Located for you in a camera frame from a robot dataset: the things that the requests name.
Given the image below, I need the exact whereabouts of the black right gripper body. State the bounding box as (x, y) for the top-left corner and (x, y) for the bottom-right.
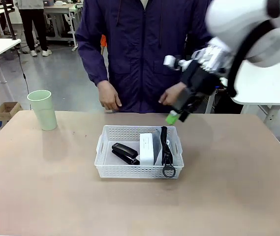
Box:
(180, 59), (219, 99)

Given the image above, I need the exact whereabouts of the white rectangular clock device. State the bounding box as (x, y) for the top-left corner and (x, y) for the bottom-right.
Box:
(139, 132), (156, 167)

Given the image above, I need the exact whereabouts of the black stapler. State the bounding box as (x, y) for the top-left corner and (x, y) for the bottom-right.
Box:
(111, 142), (141, 166)

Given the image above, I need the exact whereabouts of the person's right forearm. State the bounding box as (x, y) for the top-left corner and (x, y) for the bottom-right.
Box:
(75, 31), (110, 87)

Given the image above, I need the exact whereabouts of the white perforated plastic basket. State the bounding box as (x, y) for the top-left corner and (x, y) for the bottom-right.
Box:
(94, 125), (185, 179)

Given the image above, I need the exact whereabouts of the person's left hand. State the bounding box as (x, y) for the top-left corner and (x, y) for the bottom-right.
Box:
(158, 82), (187, 106)

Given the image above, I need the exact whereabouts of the person's right hand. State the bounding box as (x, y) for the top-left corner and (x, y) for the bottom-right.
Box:
(98, 80), (124, 111)

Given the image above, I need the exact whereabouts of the grey pouch with black zipper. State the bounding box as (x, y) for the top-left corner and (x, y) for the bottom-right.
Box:
(153, 126), (179, 179)

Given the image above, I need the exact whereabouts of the person in purple jacket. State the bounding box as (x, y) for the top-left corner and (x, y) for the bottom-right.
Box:
(75, 0), (214, 114)

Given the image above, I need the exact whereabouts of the orange garment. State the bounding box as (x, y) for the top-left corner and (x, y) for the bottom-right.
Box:
(100, 33), (107, 56)

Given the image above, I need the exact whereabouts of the pale green plastic cup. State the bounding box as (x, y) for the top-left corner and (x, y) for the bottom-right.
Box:
(27, 89), (58, 131)

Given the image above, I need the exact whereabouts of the background workbench with white legs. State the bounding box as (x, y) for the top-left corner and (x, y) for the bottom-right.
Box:
(43, 1), (84, 52)

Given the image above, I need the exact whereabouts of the background person in black trousers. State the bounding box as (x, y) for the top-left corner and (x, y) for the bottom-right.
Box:
(13, 0), (53, 58)

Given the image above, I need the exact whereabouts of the brown cardboard box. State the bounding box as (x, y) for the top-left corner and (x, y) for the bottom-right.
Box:
(0, 101), (24, 129)

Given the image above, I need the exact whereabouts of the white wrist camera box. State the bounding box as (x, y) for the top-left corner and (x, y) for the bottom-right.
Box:
(163, 55), (181, 71)

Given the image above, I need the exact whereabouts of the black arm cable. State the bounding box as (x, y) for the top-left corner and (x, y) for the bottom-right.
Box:
(226, 17), (280, 98)

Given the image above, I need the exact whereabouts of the black stand with hanging cable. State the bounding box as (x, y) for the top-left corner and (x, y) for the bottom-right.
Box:
(3, 0), (31, 110)

